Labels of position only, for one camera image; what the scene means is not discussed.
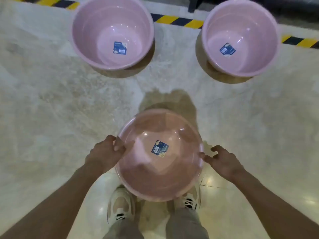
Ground pink plastic basin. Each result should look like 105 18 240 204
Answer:
114 109 205 202
201 0 281 78
69 0 155 71

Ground person's right forearm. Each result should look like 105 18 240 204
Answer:
232 169 319 239

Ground yellow black hazard tape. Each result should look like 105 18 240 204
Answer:
7 0 319 49

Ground person's left hand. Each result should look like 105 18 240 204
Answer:
84 134 126 173

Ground person's right hand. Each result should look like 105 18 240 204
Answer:
198 145 245 183

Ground white sneaker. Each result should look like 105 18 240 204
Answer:
107 188 136 224
174 183 202 211

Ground grey trousers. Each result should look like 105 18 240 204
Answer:
102 209 210 239

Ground person's left forearm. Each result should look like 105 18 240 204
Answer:
0 163 105 239

